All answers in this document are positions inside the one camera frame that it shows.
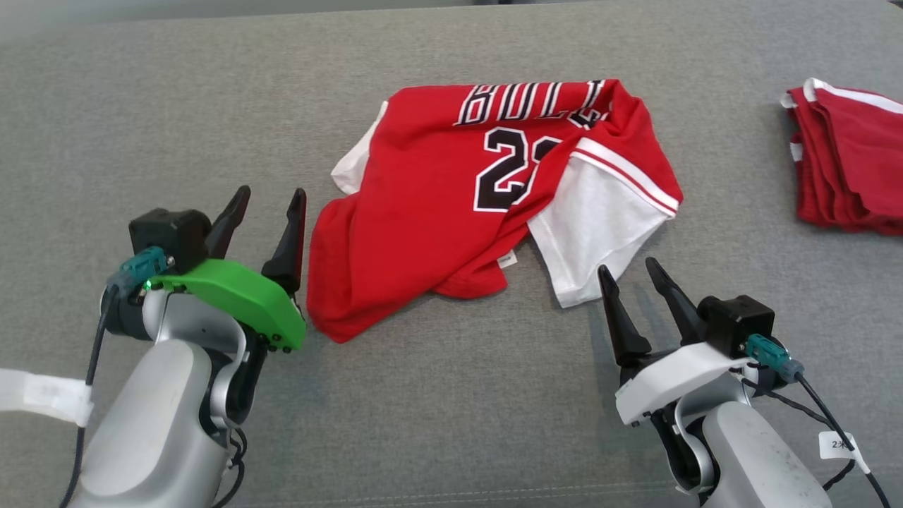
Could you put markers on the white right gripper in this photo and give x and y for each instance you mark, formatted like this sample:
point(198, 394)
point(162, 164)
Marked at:
point(670, 381)

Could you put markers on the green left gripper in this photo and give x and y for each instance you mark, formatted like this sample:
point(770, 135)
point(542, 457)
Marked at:
point(247, 296)

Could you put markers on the red white basketball jersey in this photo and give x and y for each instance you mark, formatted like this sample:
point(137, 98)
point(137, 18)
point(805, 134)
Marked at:
point(423, 233)

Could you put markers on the red shorts with white stripe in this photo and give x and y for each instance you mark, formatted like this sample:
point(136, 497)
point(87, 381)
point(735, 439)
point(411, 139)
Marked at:
point(853, 176)

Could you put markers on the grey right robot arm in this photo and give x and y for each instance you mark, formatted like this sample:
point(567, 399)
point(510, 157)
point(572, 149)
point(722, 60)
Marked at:
point(755, 458)

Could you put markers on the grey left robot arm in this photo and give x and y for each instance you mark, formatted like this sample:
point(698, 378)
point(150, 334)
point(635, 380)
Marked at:
point(162, 423)

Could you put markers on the grey fabric sofa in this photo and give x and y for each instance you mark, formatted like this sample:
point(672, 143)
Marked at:
point(451, 423)

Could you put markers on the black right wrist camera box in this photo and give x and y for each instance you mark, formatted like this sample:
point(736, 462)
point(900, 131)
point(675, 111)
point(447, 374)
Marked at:
point(734, 321)

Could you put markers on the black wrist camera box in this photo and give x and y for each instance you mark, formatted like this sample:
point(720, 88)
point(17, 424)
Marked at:
point(169, 233)
point(734, 321)

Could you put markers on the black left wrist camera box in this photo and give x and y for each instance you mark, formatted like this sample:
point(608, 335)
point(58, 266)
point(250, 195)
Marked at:
point(169, 233)

